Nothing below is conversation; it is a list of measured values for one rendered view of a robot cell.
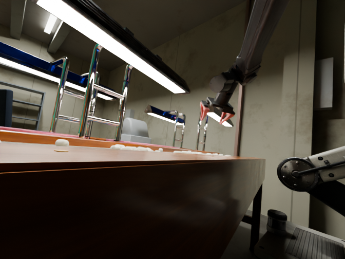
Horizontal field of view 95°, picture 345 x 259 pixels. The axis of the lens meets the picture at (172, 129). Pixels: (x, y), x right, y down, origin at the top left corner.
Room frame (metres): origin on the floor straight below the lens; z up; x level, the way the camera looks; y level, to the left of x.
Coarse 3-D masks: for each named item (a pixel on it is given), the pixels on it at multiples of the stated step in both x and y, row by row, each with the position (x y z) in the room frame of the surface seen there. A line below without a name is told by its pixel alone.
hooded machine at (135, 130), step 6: (126, 120) 3.52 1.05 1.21; (132, 120) 3.48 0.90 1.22; (138, 120) 3.64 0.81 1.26; (126, 126) 3.49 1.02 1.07; (132, 126) 3.41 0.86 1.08; (138, 126) 3.53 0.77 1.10; (144, 126) 3.66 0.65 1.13; (126, 132) 3.47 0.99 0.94; (132, 132) 3.38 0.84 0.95; (138, 132) 3.49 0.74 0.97; (144, 132) 3.62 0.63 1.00; (126, 138) 3.37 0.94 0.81; (132, 138) 3.31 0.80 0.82; (138, 138) 3.41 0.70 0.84; (144, 138) 3.52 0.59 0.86; (150, 138) 3.65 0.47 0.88
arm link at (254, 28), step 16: (256, 0) 0.28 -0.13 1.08; (272, 0) 0.26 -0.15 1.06; (288, 0) 0.27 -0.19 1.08; (256, 16) 0.31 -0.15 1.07; (272, 16) 0.29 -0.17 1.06; (256, 32) 0.34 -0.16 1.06; (272, 32) 0.35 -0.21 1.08; (256, 48) 0.39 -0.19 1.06; (240, 64) 0.49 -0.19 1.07; (256, 64) 0.47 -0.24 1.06
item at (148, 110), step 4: (148, 108) 1.38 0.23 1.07; (152, 108) 1.40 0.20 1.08; (156, 108) 1.45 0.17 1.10; (144, 112) 1.40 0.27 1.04; (148, 112) 1.37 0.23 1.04; (152, 112) 1.38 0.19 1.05; (156, 112) 1.42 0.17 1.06; (160, 112) 1.49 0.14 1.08; (164, 112) 1.56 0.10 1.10; (164, 116) 1.53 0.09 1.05; (168, 116) 1.60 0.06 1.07; (172, 116) 1.68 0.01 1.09; (172, 120) 1.66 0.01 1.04; (180, 120) 1.81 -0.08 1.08; (180, 124) 1.89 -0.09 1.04
